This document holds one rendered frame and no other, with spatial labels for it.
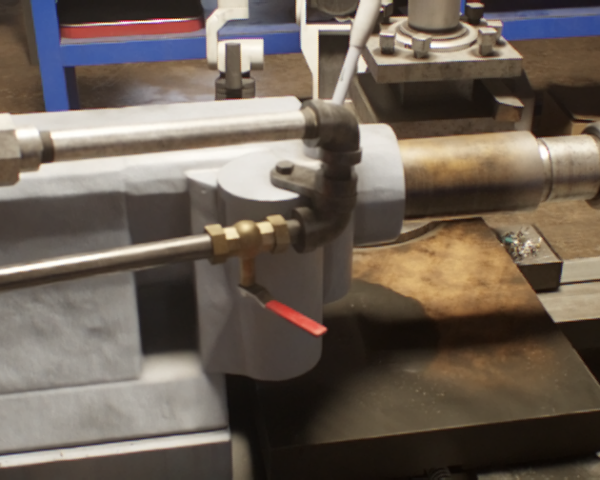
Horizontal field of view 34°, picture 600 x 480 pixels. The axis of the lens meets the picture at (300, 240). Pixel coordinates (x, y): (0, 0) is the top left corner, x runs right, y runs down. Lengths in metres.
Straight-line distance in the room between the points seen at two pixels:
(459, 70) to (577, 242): 2.03
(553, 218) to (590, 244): 0.18
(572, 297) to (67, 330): 0.66
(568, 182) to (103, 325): 0.45
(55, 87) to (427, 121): 1.71
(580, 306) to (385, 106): 0.34
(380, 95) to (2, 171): 0.66
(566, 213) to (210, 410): 2.50
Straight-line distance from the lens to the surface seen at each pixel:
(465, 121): 1.15
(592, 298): 1.27
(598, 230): 3.20
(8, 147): 0.62
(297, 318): 0.73
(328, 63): 2.12
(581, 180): 0.96
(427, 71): 1.11
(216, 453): 0.87
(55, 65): 2.69
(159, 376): 0.86
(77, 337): 0.85
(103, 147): 0.65
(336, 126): 0.72
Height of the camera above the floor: 1.51
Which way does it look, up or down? 30 degrees down
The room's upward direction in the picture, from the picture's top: straight up
